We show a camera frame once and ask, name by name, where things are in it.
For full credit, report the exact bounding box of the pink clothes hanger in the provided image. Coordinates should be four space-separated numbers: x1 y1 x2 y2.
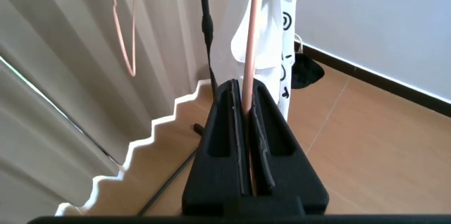
104 0 137 78
241 0 266 116

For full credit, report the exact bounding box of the black garment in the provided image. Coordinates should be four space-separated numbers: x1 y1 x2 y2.
290 53 326 90

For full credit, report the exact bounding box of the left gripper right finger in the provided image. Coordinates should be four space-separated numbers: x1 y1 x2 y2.
248 78 330 217

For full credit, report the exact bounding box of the black clothes rack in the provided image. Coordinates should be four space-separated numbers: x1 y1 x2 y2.
136 0 220 217

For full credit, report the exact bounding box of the beige curtain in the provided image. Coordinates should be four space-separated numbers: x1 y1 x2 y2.
0 0 216 220

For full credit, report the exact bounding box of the white printed t-shirt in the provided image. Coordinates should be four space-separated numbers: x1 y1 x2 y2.
211 0 299 121

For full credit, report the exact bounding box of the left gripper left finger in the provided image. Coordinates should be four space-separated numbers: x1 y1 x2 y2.
182 78 252 217

